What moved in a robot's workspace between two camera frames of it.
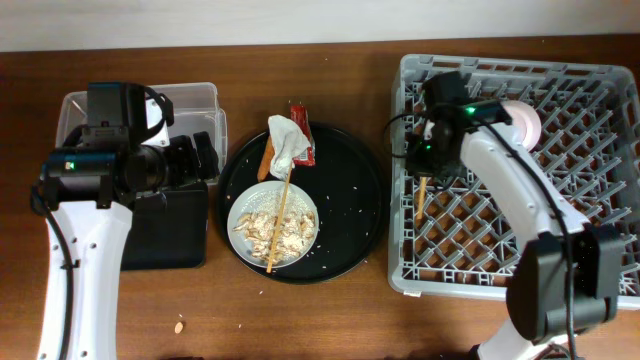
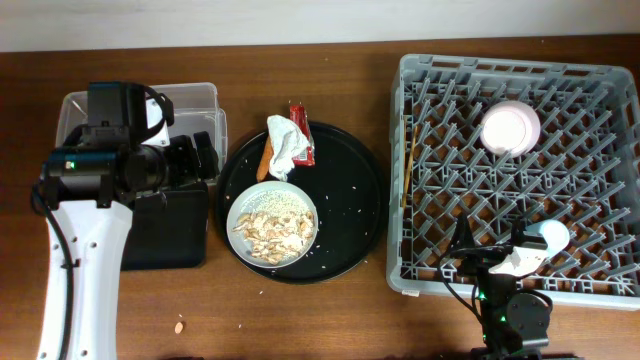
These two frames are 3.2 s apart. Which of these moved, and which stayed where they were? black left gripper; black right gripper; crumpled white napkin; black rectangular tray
Moved: black right gripper
Stayed: black rectangular tray; black left gripper; crumpled white napkin
